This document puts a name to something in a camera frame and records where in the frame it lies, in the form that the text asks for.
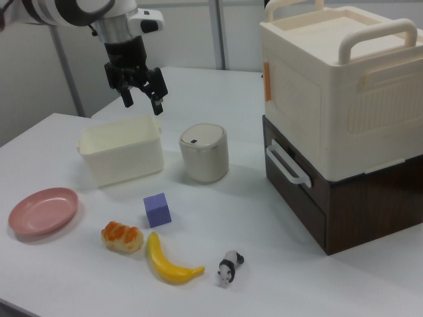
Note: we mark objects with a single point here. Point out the cream open storage bin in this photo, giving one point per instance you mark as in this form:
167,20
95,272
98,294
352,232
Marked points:
125,165

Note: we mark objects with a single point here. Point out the beige lidded trash can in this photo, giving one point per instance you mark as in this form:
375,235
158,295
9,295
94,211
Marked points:
205,158

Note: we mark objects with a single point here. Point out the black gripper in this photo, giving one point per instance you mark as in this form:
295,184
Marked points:
127,54

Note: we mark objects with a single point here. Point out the purple foam cube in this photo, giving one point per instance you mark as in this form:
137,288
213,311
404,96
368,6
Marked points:
158,211

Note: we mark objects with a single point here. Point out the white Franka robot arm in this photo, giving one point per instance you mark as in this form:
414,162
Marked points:
66,13

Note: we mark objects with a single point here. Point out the yellow toy banana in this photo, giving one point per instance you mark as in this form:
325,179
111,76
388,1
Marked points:
165,267

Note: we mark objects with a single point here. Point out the pink plastic plate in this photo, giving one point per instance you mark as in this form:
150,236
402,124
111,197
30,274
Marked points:
41,211

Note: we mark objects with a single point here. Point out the orange glazed toy bread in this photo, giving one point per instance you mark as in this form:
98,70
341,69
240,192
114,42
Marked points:
122,236

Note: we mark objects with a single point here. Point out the cream toy microwave box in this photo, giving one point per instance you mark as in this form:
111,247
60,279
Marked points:
330,82

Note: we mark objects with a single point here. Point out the panda figurine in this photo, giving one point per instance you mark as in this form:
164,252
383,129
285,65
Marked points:
228,265

